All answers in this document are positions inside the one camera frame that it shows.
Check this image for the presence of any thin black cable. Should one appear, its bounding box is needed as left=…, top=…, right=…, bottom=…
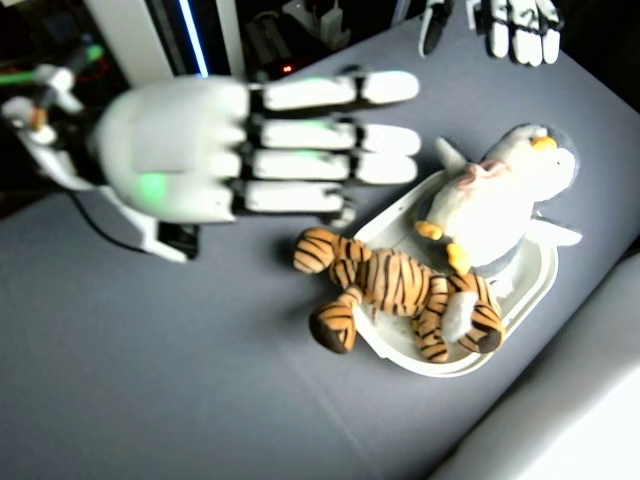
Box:
left=67, top=189, right=151, bottom=251

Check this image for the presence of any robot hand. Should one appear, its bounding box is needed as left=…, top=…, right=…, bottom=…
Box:
left=87, top=69, right=421, bottom=229
left=418, top=0, right=566, bottom=67

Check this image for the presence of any grey bracket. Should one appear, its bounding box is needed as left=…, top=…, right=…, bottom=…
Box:
left=282, top=0, right=354, bottom=51

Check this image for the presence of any orange striped tiger plush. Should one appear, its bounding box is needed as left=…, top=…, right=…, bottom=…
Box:
left=292, top=227, right=506, bottom=364

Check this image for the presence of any black device with red light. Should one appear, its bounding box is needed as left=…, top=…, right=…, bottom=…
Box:
left=242, top=9, right=321, bottom=81

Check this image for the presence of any grey table cloth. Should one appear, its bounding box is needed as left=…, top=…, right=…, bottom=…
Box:
left=0, top=14, right=640, bottom=480

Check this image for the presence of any white pillar with blue light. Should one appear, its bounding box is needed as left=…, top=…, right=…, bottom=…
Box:
left=84, top=0, right=246, bottom=86

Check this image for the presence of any white board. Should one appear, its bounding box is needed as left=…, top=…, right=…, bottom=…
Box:
left=424, top=249, right=640, bottom=480

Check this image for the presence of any white penguin plush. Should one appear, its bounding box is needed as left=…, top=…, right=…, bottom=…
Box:
left=414, top=122, right=584, bottom=279

